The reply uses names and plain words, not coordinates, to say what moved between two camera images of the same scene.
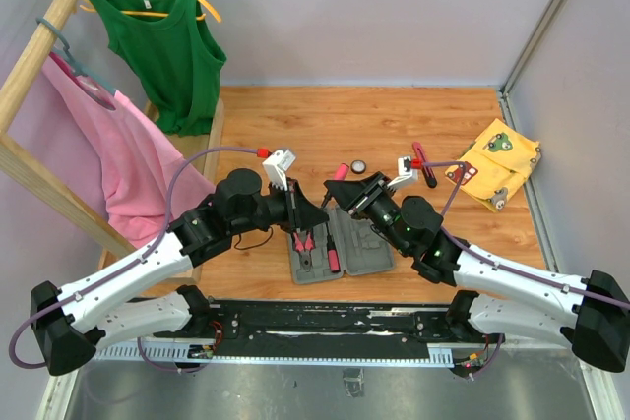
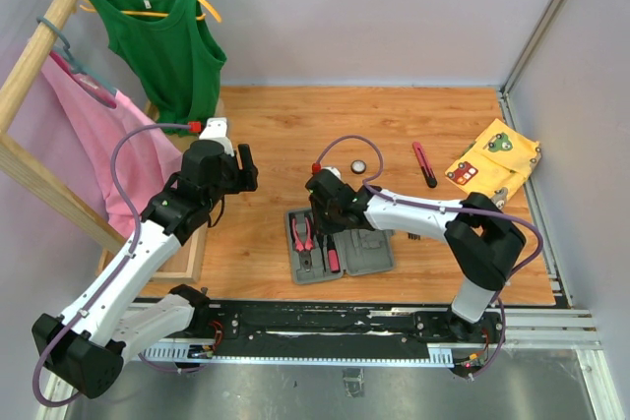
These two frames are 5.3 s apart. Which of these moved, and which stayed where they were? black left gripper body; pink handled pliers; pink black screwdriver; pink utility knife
Moved: black left gripper body
Stayed: pink black screwdriver; pink utility knife; pink handled pliers
